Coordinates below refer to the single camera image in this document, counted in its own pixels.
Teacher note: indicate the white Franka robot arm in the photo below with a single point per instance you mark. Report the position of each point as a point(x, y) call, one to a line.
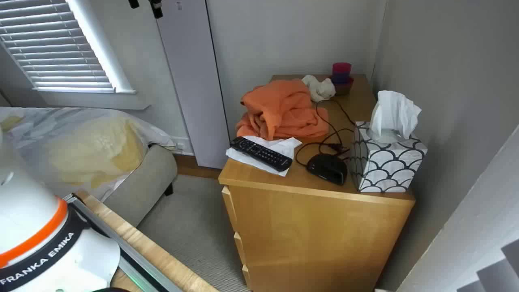
point(37, 237)

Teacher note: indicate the white leaning panel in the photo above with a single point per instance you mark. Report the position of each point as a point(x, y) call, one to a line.
point(191, 81)

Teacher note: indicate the white window blinds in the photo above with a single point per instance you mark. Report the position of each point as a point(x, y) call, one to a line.
point(53, 48)

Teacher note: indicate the yellow pillow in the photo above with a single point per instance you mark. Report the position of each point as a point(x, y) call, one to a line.
point(97, 151)

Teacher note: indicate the orange cloth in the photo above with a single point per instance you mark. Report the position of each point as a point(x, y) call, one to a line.
point(280, 110)

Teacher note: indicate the gray upholstered bench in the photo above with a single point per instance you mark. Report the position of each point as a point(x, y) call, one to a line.
point(143, 183)

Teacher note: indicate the black remote control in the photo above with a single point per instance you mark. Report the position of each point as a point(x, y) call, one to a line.
point(261, 154)

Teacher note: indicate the white paper sheet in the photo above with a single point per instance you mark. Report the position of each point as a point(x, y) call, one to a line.
point(284, 146)

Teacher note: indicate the magenta cup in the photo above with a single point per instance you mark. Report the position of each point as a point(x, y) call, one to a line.
point(340, 68)

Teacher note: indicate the dark purple cup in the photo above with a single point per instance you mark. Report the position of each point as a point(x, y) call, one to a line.
point(342, 82)

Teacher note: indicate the white tissue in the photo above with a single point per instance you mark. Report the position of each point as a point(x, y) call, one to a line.
point(394, 110)

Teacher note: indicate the wooden dresser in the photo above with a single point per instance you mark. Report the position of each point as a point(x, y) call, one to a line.
point(308, 232)

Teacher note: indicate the patterned tissue box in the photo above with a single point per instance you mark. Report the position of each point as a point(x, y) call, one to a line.
point(389, 164)

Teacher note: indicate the white window frame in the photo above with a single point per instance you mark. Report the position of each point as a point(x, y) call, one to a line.
point(91, 100)

